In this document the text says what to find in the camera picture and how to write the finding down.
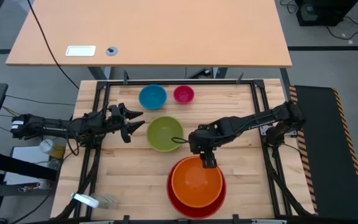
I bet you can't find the white rectangular tray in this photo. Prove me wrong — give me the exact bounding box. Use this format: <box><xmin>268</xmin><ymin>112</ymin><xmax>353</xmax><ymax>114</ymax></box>
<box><xmin>65</xmin><ymin>45</ymin><xmax>97</xmax><ymax>58</ymax></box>

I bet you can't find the grey cart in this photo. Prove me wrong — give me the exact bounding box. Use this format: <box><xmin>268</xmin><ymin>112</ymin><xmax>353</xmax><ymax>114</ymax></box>
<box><xmin>2</xmin><ymin>145</ymin><xmax>62</xmax><ymax>197</ymax></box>

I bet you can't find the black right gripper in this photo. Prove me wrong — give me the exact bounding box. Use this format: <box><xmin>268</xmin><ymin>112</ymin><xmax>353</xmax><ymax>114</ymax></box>
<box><xmin>188</xmin><ymin>124</ymin><xmax>221</xmax><ymax>169</ymax></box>

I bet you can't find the long black cable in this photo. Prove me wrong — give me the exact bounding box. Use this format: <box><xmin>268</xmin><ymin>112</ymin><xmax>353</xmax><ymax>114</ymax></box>
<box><xmin>27</xmin><ymin>0</ymin><xmax>80</xmax><ymax>90</ymax></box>

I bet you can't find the clear plastic holder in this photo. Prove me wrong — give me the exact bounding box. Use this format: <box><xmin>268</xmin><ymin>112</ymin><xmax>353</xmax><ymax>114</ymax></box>
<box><xmin>91</xmin><ymin>193</ymin><xmax>119</xmax><ymax>210</ymax></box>

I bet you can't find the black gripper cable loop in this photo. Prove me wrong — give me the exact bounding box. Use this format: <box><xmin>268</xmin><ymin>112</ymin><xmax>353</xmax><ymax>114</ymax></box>
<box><xmin>171</xmin><ymin>136</ymin><xmax>191</xmax><ymax>145</ymax></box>

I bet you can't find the black mat with hazard stripes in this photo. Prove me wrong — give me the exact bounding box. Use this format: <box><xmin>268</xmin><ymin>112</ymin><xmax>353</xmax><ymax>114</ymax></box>
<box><xmin>288</xmin><ymin>84</ymin><xmax>358</xmax><ymax>222</ymax></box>

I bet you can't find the black equipment box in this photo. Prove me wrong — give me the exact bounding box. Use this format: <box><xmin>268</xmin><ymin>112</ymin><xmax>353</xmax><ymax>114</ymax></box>
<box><xmin>294</xmin><ymin>0</ymin><xmax>358</xmax><ymax>27</ymax></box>

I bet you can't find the black floor cable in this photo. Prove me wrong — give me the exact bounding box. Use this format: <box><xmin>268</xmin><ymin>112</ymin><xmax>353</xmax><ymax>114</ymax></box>
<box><xmin>324</xmin><ymin>14</ymin><xmax>358</xmax><ymax>41</ymax></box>

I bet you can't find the blue bowl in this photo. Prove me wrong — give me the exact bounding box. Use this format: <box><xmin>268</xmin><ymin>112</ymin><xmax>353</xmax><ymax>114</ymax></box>
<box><xmin>138</xmin><ymin>84</ymin><xmax>168</xmax><ymax>111</ymax></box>

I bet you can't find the large red bowl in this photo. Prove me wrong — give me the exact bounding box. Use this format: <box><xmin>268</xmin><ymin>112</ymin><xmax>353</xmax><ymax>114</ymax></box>
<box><xmin>166</xmin><ymin>156</ymin><xmax>227</xmax><ymax>220</ymax></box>

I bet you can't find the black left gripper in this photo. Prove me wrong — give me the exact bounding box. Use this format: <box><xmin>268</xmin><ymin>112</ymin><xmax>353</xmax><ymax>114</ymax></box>
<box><xmin>106</xmin><ymin>103</ymin><xmax>146</xmax><ymax>144</ymax></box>

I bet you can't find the light wooden desk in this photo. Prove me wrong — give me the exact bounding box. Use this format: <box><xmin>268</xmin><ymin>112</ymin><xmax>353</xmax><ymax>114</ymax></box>
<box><xmin>5</xmin><ymin>0</ymin><xmax>293</xmax><ymax>68</ymax></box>

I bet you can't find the green bowl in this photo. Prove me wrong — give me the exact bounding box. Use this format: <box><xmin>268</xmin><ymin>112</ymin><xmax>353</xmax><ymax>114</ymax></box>
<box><xmin>146</xmin><ymin>115</ymin><xmax>185</xmax><ymax>153</ymax></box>

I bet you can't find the white handheld device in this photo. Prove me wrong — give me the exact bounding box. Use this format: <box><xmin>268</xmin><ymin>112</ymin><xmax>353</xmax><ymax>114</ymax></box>
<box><xmin>70</xmin><ymin>192</ymin><xmax>100</xmax><ymax>209</ymax></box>

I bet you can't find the small magenta bowl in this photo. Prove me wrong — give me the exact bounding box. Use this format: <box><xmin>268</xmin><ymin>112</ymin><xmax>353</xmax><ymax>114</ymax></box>
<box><xmin>173</xmin><ymin>85</ymin><xmax>196</xmax><ymax>105</ymax></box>

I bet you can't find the grey desk leg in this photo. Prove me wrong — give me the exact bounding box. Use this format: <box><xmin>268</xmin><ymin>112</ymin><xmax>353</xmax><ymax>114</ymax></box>
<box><xmin>212</xmin><ymin>67</ymin><xmax>229</xmax><ymax>80</ymax></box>
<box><xmin>86</xmin><ymin>66</ymin><xmax>112</xmax><ymax>82</ymax></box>

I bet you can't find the black aluminium frame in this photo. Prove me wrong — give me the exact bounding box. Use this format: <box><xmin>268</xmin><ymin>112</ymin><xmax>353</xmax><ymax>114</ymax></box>
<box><xmin>53</xmin><ymin>78</ymin><xmax>316</xmax><ymax>224</ymax></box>

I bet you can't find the orange bowl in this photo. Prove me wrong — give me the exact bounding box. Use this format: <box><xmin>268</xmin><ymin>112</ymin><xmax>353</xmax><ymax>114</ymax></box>
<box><xmin>170</xmin><ymin>156</ymin><xmax>224</xmax><ymax>209</ymax></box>

